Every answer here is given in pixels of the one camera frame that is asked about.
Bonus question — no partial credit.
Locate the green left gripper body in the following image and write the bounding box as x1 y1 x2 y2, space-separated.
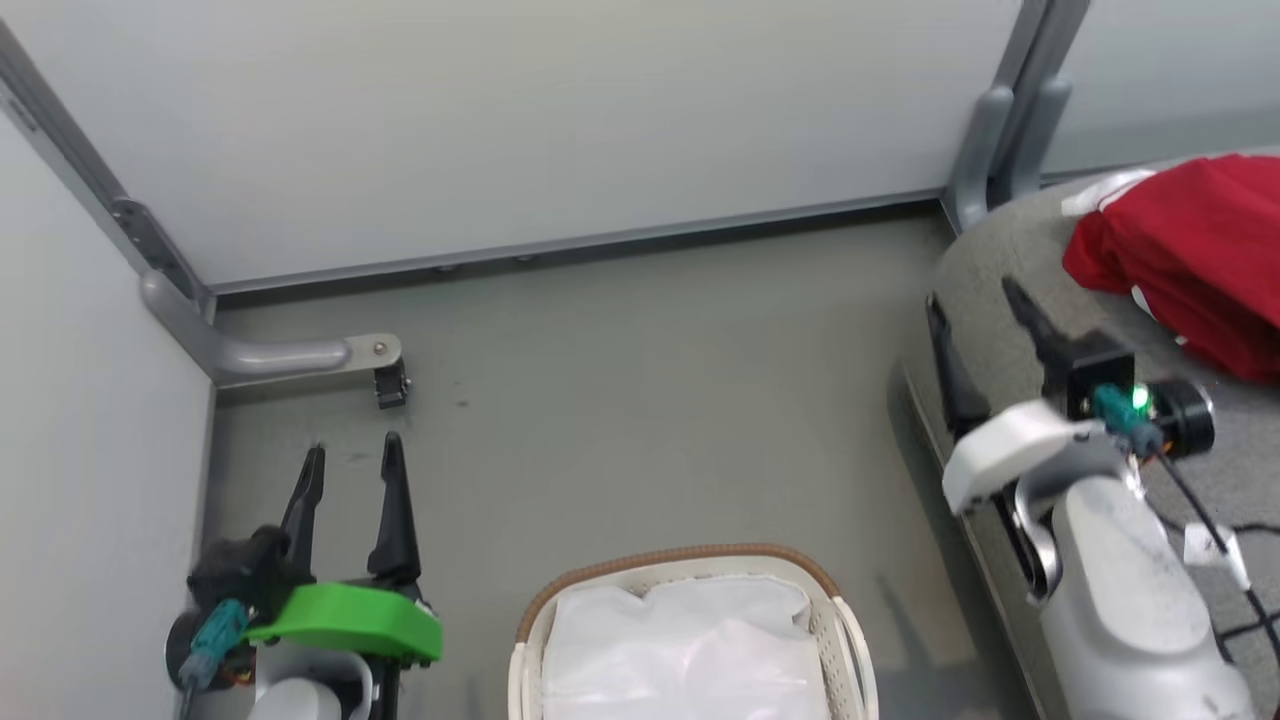
244 582 445 664

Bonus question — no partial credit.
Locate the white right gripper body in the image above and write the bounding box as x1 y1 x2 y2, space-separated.
941 399 1103 518

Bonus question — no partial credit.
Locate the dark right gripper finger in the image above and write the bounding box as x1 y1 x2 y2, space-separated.
924 292 993 439
1001 277 1079 399

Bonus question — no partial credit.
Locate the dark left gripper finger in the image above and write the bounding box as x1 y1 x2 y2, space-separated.
366 431 424 589
278 444 328 583

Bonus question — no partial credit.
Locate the red jersey with white stripes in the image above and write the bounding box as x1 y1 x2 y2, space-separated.
1060 153 1280 306

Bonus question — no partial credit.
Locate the white laundry basket brown rim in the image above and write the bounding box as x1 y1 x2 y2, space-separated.
507 542 883 720

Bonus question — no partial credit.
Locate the grey fabric sofa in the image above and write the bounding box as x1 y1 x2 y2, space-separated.
898 146 1280 720

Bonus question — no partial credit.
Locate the white cloth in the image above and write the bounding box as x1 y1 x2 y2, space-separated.
540 574 835 720

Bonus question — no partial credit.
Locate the black cable with teal plug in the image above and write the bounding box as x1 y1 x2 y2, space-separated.
178 597 253 720
1090 384 1280 663

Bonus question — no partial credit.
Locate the grey frame post with foot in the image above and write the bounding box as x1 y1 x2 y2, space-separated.
0 18 413 411

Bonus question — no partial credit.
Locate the small white cable tag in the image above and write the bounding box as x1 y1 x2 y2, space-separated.
1182 520 1253 593

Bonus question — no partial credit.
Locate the grey double frame post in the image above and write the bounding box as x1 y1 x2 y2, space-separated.
938 0 1093 238

